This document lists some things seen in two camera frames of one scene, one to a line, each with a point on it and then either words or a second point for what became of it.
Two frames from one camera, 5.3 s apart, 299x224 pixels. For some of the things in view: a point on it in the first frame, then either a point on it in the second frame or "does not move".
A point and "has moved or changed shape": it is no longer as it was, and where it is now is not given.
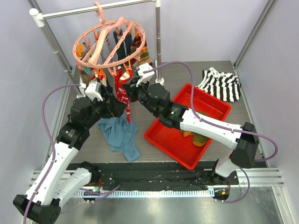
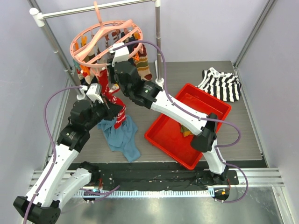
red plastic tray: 172,141 does not move
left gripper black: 114,108 does not move
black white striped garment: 226,86 does not move
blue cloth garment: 121,136 does not move
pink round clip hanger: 104,31 has moved or changed shape
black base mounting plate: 111,175 does not move
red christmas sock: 93,75 to 84,73
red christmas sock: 121,91 has moved or changed shape
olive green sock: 186,133 does not move
